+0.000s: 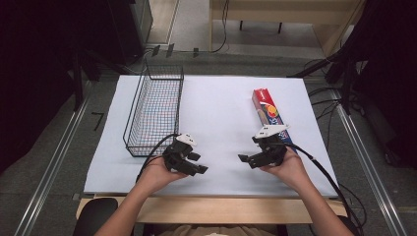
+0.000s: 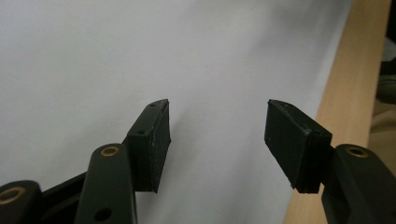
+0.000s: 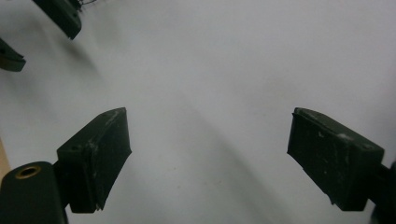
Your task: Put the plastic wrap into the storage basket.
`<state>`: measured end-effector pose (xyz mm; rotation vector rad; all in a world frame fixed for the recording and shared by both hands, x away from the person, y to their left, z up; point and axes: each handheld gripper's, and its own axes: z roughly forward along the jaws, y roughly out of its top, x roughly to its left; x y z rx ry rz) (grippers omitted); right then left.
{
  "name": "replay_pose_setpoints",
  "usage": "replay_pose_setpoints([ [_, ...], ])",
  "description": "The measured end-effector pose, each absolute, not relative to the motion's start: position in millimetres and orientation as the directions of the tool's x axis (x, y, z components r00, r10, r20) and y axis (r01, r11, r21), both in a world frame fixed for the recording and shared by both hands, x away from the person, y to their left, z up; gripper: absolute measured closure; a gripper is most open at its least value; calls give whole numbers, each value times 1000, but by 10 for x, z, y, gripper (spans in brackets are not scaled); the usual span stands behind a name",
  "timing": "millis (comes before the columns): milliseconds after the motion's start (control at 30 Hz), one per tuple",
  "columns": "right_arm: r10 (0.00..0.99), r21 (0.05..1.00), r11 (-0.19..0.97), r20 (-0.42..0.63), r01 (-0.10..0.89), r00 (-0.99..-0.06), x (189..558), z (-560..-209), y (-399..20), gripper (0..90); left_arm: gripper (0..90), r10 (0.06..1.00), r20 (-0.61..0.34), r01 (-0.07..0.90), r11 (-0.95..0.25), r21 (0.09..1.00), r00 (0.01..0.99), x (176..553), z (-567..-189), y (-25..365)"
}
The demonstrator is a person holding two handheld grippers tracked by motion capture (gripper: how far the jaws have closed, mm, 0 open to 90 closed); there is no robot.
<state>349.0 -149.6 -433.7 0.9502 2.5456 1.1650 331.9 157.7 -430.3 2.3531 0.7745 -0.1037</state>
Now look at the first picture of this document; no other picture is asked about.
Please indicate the long red colourful box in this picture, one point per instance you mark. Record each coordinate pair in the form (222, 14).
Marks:
(267, 106)

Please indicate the person's left hand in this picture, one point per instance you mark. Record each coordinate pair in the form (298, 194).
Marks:
(157, 175)

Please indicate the white table sheet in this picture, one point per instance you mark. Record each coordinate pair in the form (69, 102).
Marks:
(216, 114)

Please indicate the wooden table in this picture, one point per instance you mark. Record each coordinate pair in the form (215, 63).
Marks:
(213, 209)

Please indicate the person's right hand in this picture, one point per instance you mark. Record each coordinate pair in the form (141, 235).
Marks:
(290, 170)

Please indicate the light wooden bench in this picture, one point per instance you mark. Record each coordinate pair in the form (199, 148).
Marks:
(278, 13)

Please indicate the metal floor rail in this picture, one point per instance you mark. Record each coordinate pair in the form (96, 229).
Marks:
(49, 170)
(370, 170)

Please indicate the dark cabinet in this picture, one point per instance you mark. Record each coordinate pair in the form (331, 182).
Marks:
(131, 29)

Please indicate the black metal stand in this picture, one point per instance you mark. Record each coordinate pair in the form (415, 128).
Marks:
(345, 85)
(77, 85)

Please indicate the black chair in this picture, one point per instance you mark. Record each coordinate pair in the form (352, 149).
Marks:
(95, 213)

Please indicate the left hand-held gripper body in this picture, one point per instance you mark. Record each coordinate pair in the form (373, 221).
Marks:
(177, 154)

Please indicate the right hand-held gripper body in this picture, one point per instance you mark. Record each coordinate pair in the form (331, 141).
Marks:
(270, 149)

